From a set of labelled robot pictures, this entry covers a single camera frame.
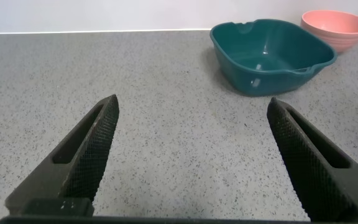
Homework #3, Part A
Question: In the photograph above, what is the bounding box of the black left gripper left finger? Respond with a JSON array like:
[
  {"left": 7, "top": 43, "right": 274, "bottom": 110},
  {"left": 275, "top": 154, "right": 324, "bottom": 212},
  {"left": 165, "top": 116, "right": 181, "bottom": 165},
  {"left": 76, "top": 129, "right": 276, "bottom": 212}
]
[{"left": 4, "top": 94, "right": 120, "bottom": 218}]

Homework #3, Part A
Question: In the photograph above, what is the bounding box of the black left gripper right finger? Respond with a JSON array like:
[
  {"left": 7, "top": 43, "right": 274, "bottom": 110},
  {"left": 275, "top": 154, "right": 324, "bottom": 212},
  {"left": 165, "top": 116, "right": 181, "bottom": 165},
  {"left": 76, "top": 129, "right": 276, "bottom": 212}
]
[{"left": 266, "top": 96, "right": 358, "bottom": 223}]

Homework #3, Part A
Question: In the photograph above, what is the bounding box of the pink ribbed bowl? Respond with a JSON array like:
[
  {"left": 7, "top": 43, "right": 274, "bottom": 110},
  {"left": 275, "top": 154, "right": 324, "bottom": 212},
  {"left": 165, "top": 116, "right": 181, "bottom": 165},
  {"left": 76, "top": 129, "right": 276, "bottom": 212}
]
[{"left": 300, "top": 9, "right": 358, "bottom": 54}]

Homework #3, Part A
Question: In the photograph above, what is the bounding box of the teal plastic basin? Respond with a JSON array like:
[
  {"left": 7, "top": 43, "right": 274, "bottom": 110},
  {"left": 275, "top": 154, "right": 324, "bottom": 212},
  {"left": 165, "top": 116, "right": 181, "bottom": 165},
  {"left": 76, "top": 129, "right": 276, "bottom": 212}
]
[{"left": 209, "top": 18, "right": 338, "bottom": 97}]

